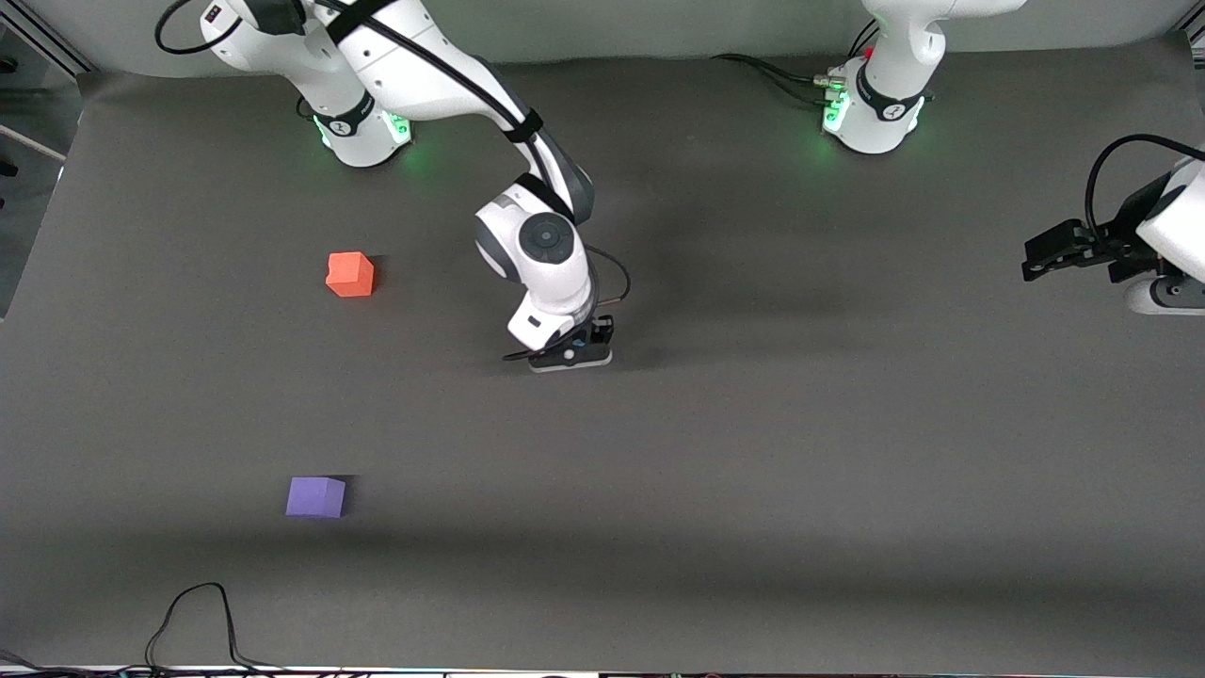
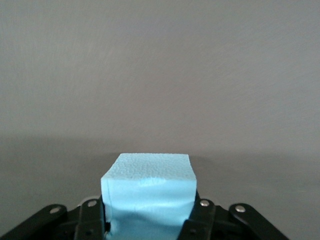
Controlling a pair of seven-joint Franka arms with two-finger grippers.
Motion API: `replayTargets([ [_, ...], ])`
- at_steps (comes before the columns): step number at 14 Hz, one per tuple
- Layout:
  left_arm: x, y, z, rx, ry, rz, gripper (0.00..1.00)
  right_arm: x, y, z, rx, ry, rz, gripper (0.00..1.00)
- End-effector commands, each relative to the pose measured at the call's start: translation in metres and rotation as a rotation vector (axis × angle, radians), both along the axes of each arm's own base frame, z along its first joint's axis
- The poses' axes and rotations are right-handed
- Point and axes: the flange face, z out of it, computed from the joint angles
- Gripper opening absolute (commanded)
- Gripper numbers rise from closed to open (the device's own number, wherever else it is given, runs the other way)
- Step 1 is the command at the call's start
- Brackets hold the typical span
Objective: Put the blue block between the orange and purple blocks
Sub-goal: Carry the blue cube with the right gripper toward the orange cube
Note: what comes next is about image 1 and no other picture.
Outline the thin black looped cable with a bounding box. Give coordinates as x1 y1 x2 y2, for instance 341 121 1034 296
144 582 283 674

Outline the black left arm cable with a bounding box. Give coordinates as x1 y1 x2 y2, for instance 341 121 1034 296
1084 135 1205 236

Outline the black left base cable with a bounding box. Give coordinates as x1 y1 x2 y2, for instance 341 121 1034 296
711 54 842 106

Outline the aluminium frame rail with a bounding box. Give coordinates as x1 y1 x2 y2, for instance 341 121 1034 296
14 9 97 74

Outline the purple foam block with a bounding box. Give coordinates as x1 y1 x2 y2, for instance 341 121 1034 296
285 476 346 519

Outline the dark grey table mat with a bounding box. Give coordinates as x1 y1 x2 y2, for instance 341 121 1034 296
0 33 1205 674

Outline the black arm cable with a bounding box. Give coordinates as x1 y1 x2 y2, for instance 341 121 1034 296
155 0 632 363
1084 135 1205 236

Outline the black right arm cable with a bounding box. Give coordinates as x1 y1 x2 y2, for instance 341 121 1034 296
155 0 632 363

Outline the orange foam block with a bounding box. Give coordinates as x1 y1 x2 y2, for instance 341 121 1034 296
326 251 376 299

